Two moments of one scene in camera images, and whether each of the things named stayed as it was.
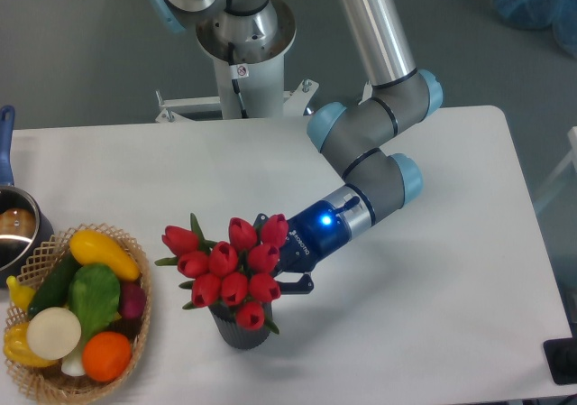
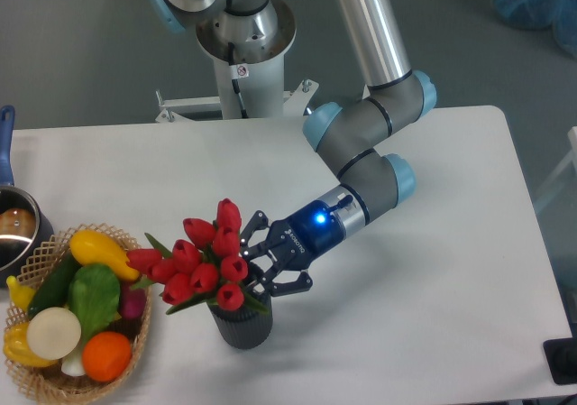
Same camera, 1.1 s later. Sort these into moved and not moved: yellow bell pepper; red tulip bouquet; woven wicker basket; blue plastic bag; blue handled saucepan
Moved: red tulip bouquet
Not moved: yellow bell pepper; woven wicker basket; blue plastic bag; blue handled saucepan
